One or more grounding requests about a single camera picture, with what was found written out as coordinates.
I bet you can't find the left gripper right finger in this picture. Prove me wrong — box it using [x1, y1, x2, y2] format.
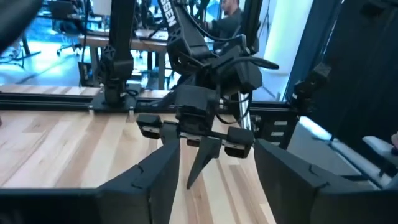
[254, 138, 398, 224]

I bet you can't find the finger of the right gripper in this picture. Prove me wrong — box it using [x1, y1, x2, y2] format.
[185, 136, 223, 190]
[160, 121, 181, 147]

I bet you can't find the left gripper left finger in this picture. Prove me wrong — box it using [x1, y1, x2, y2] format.
[0, 139, 182, 224]

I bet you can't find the silver aluminium bar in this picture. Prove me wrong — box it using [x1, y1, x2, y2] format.
[239, 91, 252, 130]

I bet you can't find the grey padded armrest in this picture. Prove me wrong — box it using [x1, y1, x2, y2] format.
[362, 135, 398, 187]

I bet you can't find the person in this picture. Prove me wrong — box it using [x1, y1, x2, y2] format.
[203, 0, 246, 41]

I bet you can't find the black computer box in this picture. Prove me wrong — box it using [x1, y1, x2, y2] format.
[77, 62, 94, 88]

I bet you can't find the dark partition panel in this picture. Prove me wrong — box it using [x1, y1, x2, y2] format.
[310, 0, 398, 162]

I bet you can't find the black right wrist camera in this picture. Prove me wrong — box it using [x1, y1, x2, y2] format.
[214, 43, 264, 96]

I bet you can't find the black corner bracket plate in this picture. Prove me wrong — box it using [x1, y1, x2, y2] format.
[253, 113, 301, 150]

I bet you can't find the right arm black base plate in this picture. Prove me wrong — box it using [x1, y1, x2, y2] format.
[90, 90, 142, 113]

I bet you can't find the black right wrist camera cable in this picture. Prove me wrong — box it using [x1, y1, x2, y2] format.
[183, 9, 280, 71]

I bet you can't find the black vertical frame post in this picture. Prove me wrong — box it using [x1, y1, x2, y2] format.
[241, 0, 265, 57]

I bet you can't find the black aluminium table frame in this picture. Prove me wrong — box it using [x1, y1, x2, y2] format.
[0, 91, 312, 150]

